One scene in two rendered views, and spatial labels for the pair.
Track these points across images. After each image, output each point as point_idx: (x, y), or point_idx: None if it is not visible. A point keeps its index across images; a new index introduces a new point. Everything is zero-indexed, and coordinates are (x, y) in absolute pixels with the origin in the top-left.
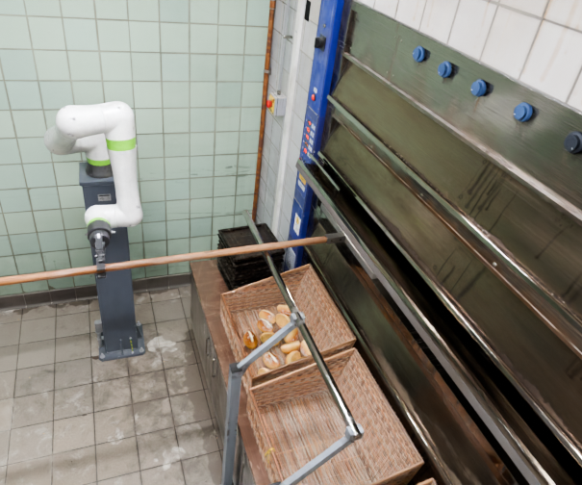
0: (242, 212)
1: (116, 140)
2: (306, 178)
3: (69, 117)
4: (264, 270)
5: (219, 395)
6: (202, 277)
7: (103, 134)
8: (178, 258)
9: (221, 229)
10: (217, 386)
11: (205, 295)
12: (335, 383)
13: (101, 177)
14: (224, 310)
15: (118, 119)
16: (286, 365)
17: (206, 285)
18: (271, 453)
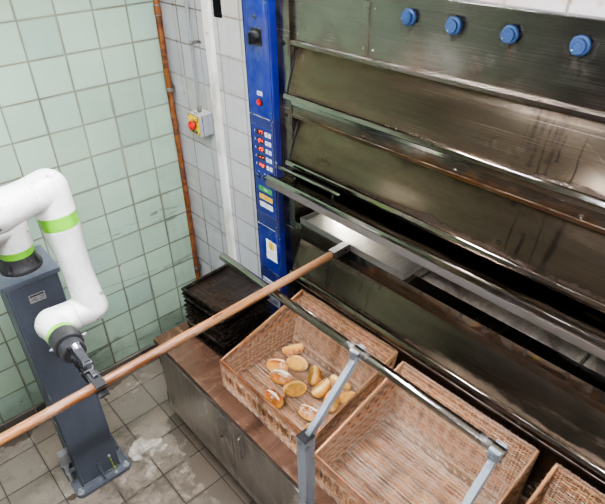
0: (220, 256)
1: (57, 218)
2: (288, 194)
3: None
4: (252, 315)
5: (259, 475)
6: (178, 350)
7: None
8: (186, 336)
9: (184, 286)
10: (252, 466)
11: (193, 369)
12: (445, 406)
13: (26, 273)
14: (231, 377)
15: (53, 191)
16: (339, 410)
17: (187, 357)
18: None
